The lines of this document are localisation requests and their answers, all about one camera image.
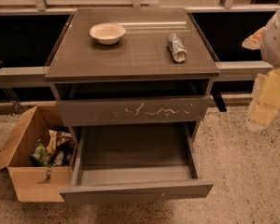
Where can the silver redbull can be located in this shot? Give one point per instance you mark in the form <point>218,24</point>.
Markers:
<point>177,50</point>

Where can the scratched grey upper drawer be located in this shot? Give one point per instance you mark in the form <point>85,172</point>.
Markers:
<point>131,111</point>

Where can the grey metal ledge beam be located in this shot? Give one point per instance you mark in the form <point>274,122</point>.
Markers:
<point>32,77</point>

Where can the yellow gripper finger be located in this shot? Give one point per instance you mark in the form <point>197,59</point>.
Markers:
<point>254,41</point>
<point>265,102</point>

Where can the grey drawer cabinet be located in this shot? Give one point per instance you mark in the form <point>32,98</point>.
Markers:
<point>138,66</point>

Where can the white paper bowl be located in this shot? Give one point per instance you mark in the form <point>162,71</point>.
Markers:
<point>107,33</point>

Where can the green snack bag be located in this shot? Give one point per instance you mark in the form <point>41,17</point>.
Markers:
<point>43,156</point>

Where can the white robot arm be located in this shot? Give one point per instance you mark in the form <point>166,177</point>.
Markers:
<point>270,47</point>

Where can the tan snack bag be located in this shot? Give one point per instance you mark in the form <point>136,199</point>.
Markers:
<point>56,139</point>

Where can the open grey lower drawer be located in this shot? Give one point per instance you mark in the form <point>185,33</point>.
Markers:
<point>135,163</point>

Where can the brown cardboard box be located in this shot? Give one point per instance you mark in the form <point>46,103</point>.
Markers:
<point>34,183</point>

